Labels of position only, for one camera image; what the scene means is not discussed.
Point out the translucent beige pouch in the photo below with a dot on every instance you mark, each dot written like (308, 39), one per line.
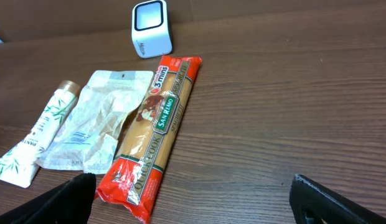
(88, 138)

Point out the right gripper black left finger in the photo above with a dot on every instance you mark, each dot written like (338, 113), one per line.
(68, 203)

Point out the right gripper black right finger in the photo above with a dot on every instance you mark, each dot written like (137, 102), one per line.
(312, 202)

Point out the white barcode scanner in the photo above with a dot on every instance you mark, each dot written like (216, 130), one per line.
(150, 29)

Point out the San Remo spaghetti packet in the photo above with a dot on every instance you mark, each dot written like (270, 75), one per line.
(134, 178)

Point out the white Pantene tube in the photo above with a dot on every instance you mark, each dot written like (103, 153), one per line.
(18, 166)

